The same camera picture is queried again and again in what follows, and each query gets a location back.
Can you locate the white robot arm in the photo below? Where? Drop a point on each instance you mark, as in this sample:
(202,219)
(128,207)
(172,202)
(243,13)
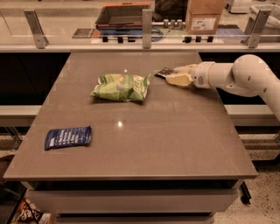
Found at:
(248,76)

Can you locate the left metal glass bracket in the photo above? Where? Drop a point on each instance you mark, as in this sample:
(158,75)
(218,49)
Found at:
(39,37)

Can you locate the red snack bag on floor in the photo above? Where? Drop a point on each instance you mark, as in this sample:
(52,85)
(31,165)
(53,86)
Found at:
(28,213)

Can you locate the right metal glass bracket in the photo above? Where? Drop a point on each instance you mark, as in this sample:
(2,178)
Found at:
(255,27)

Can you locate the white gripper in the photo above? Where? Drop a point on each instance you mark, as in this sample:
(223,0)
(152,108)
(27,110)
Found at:
(201,74)

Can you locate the black rxbar chocolate bar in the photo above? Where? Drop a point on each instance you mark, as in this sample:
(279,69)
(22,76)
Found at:
(164,72)

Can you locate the brown cardboard box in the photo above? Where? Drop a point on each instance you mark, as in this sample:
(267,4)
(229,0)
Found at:
(203,16)

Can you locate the metal glass bracket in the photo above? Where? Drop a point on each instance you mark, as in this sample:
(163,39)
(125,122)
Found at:
(147,19)
(255,27)
(39,37)

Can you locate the white drawer cabinet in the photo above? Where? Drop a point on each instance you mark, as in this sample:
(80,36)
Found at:
(191,206)

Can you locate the blue snack bar wrapper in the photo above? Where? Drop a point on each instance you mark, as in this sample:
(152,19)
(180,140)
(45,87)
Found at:
(67,137)

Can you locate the green chip bag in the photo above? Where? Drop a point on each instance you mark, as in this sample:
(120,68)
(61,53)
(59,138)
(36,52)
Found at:
(121,87)

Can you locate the glass barrier panel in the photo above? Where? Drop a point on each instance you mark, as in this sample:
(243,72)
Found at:
(51,24)

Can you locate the middle metal glass bracket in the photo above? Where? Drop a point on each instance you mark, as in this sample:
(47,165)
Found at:
(147,19)

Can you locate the dark open tray box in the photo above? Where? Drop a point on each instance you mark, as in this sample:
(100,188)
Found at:
(121,14)

